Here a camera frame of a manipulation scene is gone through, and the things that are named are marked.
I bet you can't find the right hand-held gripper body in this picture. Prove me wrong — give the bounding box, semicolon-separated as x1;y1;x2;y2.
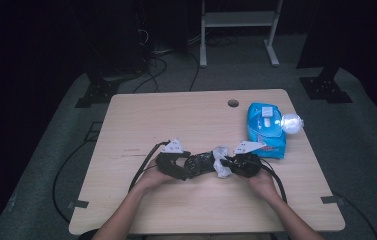
233;140;267;179

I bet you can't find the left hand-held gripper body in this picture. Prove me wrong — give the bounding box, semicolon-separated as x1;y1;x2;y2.
155;138;184;174

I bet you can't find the white wet wipe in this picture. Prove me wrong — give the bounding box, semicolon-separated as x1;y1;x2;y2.
211;145;233;179

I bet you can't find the blue wet wipes pack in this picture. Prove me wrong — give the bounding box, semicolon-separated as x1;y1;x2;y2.
246;102;305;160

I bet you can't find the person's left hand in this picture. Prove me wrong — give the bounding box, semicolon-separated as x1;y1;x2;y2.
135;166;178;198

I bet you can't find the person's right hand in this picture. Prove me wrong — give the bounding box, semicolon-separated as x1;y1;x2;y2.
246;168;282;201

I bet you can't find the grey tape piece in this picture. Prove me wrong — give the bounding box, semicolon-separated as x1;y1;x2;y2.
67;199;90;210
320;195;345;205

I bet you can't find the black stand base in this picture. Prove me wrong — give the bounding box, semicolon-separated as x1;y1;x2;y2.
74;78;120;109
299;66;354;104

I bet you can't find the dark equipment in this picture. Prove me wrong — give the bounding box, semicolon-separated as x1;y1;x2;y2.
75;0;154;79

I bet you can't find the white metal stand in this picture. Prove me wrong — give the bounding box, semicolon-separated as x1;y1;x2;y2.
199;0;284;69

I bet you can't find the left hand-held gripper cable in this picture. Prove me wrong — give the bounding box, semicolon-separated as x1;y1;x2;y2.
128;140;172;194

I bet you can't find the hand-held gripper cable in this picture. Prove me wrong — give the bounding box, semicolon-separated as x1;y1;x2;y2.
128;140;172;194
260;158;288;204

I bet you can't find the right hand-held gripper cable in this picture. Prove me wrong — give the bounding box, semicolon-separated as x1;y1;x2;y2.
260;158;288;204

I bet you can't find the curved black floor cable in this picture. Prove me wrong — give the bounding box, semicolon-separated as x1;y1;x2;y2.
188;52;201;93

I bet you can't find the looped black floor cable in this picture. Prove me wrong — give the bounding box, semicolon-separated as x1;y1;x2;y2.
132;56;169;94

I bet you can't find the long black floor cable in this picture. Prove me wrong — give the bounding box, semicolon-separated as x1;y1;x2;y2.
52;121;104;224
330;191;377;240

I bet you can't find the bundle of black cables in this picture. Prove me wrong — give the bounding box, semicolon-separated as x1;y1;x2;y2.
189;33;239;48

